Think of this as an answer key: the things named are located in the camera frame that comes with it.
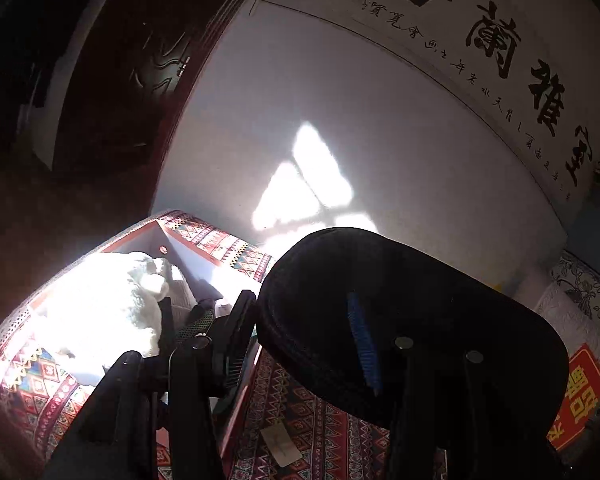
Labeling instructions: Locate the black oval case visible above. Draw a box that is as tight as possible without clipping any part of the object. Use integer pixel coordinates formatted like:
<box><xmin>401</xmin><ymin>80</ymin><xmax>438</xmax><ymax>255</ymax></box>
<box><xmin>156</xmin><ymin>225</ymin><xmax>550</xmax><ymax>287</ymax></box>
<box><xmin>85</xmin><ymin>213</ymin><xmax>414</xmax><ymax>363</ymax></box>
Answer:
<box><xmin>258</xmin><ymin>228</ymin><xmax>568</xmax><ymax>440</ymax></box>

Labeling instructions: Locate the red packet with characters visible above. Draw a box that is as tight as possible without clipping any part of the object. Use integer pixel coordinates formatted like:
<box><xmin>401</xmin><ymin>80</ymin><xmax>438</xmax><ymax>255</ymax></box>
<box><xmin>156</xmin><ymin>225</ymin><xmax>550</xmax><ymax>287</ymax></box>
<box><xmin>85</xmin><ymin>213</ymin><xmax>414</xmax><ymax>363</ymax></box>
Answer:
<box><xmin>547</xmin><ymin>344</ymin><xmax>600</xmax><ymax>451</ymax></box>

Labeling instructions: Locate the orange cardboard box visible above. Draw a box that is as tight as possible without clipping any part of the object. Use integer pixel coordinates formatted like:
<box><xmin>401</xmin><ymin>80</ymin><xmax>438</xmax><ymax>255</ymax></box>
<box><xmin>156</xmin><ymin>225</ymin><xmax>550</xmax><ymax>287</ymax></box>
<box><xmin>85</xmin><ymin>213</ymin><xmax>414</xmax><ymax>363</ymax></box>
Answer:
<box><xmin>29</xmin><ymin>211</ymin><xmax>271</xmax><ymax>460</ymax></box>

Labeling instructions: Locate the red patterned bed cloth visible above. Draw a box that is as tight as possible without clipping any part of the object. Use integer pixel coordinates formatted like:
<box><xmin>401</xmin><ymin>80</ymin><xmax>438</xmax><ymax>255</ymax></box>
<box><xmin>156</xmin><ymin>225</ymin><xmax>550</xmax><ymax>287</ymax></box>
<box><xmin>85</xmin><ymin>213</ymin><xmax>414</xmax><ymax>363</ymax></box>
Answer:
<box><xmin>0</xmin><ymin>209</ymin><xmax>397</xmax><ymax>480</ymax></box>

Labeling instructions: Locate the white embroidered pillow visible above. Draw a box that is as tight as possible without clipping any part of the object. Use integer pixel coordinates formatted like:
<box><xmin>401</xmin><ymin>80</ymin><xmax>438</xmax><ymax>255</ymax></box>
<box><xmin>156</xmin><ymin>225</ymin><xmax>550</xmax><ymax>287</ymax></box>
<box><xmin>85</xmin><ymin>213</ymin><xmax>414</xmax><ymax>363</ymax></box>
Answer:
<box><xmin>532</xmin><ymin>250</ymin><xmax>600</xmax><ymax>369</ymax></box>

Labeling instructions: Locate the calligraphy scroll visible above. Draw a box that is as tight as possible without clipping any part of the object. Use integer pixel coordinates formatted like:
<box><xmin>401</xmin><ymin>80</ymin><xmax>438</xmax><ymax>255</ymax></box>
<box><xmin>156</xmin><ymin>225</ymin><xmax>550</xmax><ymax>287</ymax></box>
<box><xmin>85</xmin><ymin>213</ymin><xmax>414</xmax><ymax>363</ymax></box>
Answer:
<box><xmin>249</xmin><ymin>0</ymin><xmax>600</xmax><ymax>231</ymax></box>

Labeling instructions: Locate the dark wooden door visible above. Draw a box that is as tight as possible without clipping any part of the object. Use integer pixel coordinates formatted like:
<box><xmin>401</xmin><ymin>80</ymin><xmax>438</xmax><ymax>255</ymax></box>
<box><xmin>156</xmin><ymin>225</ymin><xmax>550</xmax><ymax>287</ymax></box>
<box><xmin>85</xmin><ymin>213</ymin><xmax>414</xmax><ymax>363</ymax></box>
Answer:
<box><xmin>0</xmin><ymin>0</ymin><xmax>282</xmax><ymax>212</ymax></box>

